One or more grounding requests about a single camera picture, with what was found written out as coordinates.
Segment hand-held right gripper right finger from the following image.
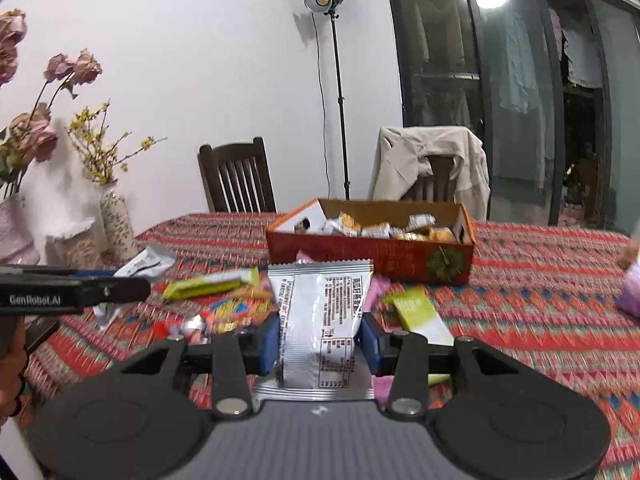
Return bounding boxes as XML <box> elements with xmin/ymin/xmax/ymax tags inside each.
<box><xmin>359</xmin><ymin>312</ymin><xmax>526</xmax><ymax>422</ymax></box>

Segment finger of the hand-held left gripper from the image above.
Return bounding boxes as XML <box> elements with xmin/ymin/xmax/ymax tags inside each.
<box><xmin>75</xmin><ymin>278</ymin><xmax>152</xmax><ymax>307</ymax></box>
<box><xmin>0</xmin><ymin>266</ymin><xmax>118</xmax><ymax>279</ymax></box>

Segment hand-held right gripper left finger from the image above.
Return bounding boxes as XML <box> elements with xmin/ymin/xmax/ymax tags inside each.
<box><xmin>107</xmin><ymin>312</ymin><xmax>282</xmax><ymax>420</ymax></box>

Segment white grey snack packet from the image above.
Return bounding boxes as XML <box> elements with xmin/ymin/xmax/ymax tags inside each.
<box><xmin>114</xmin><ymin>242</ymin><xmax>177</xmax><ymax>278</ymax></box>

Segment pink snack packet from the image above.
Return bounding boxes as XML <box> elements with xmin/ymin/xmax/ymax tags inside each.
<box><xmin>370</xmin><ymin>274</ymin><xmax>402</xmax><ymax>403</ymax></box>

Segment green and white snack packet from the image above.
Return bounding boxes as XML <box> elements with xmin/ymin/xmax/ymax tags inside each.
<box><xmin>385</xmin><ymin>287</ymin><xmax>456</xmax><ymax>346</ymax></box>

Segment white printed snack packet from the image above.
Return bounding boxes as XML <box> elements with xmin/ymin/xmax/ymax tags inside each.
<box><xmin>252</xmin><ymin>259</ymin><xmax>376</xmax><ymax>402</ymax></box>

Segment red foil snack packet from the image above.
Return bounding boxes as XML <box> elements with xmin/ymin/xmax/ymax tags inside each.
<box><xmin>152</xmin><ymin>312</ymin><xmax>211</xmax><ymax>346</ymax></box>

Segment yellow-green snack bar packet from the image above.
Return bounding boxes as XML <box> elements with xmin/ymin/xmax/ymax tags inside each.
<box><xmin>162</xmin><ymin>267</ymin><xmax>261</xmax><ymax>302</ymax></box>

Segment red cardboard box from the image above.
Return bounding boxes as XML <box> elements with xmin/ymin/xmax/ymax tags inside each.
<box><xmin>266</xmin><ymin>198</ymin><xmax>476</xmax><ymax>286</ymax></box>

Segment pile of snack packets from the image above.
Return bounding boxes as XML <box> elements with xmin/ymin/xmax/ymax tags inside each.
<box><xmin>295</xmin><ymin>211</ymin><xmax>458</xmax><ymax>243</ymax></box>

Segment person's left hand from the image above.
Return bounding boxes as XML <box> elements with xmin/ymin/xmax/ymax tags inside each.
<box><xmin>0</xmin><ymin>330</ymin><xmax>29</xmax><ymax>423</ymax></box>

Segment silver foil wrapper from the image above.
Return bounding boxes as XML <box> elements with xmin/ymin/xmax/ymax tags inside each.
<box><xmin>92</xmin><ymin>302</ymin><xmax>126</xmax><ymax>331</ymax></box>

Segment black phone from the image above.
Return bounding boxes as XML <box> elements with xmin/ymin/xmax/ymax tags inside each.
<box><xmin>25</xmin><ymin>317</ymin><xmax>61</xmax><ymax>356</ymax></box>

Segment small floral vase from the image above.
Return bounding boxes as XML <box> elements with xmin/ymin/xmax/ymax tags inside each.
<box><xmin>100</xmin><ymin>187</ymin><xmax>138</xmax><ymax>261</ymax></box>

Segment pink ceramic vase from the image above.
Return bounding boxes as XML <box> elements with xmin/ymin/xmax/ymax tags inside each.
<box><xmin>0</xmin><ymin>195</ymin><xmax>41</xmax><ymax>266</ymax></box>

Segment yellow flower twigs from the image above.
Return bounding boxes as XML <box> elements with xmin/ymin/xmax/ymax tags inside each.
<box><xmin>67</xmin><ymin>102</ymin><xmax>168</xmax><ymax>188</ymax></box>

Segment dried pink roses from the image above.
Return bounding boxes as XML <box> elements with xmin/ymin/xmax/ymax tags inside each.
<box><xmin>0</xmin><ymin>9</ymin><xmax>103</xmax><ymax>201</ymax></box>

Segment dark wooden chair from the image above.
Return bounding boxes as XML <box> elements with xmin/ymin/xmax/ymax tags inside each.
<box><xmin>197</xmin><ymin>136</ymin><xmax>277</xmax><ymax>213</ymax></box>

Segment wooden chair with woven seat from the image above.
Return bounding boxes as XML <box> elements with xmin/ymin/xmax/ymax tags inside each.
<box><xmin>400</xmin><ymin>155</ymin><xmax>458</xmax><ymax>203</ymax></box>

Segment beige jacket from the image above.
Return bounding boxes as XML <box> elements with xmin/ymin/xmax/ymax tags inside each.
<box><xmin>372</xmin><ymin>126</ymin><xmax>491</xmax><ymax>221</ymax></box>

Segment purple tissue pack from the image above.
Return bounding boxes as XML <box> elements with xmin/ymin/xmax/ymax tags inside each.
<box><xmin>614</xmin><ymin>262</ymin><xmax>640</xmax><ymax>318</ymax></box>

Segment black framed glass door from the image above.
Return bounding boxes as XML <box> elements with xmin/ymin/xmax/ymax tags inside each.
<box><xmin>385</xmin><ymin>0</ymin><xmax>640</xmax><ymax>233</ymax></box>

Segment hanging light blue shirt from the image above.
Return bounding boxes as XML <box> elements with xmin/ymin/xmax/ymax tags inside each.
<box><xmin>497</xmin><ymin>7</ymin><xmax>543</xmax><ymax>113</ymax></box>

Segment hanging white garment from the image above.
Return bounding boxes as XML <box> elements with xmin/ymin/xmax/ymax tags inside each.
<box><xmin>560</xmin><ymin>27</ymin><xmax>603</xmax><ymax>88</ymax></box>

